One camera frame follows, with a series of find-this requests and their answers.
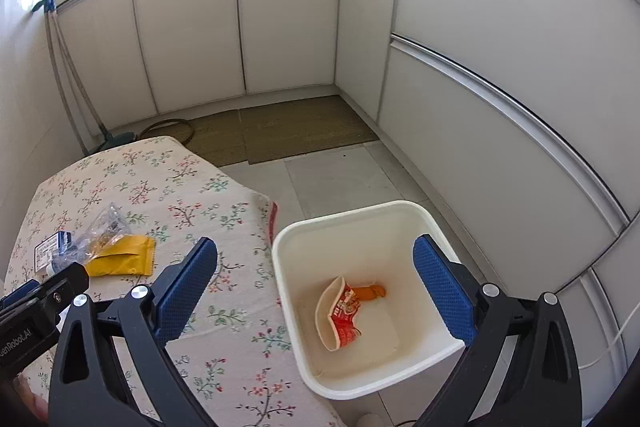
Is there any mop handle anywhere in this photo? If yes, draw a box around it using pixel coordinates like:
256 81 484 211
50 9 111 142
46 9 90 156

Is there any white upper drawer front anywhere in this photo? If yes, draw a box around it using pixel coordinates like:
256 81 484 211
391 0 640 223

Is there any crushed clear plastic bottle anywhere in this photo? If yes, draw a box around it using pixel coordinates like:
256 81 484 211
44 203 132 275

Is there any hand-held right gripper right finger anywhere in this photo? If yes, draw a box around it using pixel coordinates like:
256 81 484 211
412 234 583 427

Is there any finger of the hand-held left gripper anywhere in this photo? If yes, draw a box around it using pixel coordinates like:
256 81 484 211
41 261 91 308
0 278 41 310

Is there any orange food scrap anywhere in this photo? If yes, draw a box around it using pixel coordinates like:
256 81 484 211
351 283 387 301

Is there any white cable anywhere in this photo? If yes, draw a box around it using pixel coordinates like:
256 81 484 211
582 314 632 370

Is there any large brown floor mat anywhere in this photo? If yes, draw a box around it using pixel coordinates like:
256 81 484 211
239 95 379 164

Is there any teal mop head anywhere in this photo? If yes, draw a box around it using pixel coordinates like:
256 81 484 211
95 132 137 152

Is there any white lower drawer front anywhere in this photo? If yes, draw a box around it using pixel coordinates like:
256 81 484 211
377 38 630 293

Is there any dark blue carton box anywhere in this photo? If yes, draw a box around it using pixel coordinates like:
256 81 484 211
34 231 76 275

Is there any yellow packet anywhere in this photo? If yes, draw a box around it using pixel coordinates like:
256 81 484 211
82 234 157 278

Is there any crushed red paper cup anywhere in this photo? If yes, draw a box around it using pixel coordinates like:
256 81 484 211
315 275 363 352

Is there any small brown floor mat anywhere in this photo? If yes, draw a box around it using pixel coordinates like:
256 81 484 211
186 109 249 168

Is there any white plastic bin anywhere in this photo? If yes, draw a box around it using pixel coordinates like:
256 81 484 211
271 200 471 400

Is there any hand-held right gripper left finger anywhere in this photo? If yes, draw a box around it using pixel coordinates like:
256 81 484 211
47 236 221 427

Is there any floral tablecloth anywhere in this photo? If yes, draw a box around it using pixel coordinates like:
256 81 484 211
4 136 346 427

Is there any white drawer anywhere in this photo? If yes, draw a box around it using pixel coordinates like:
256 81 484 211
391 0 640 223
377 38 630 293

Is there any dark hose loop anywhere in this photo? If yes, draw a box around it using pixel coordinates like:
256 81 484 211
137 119 196 145

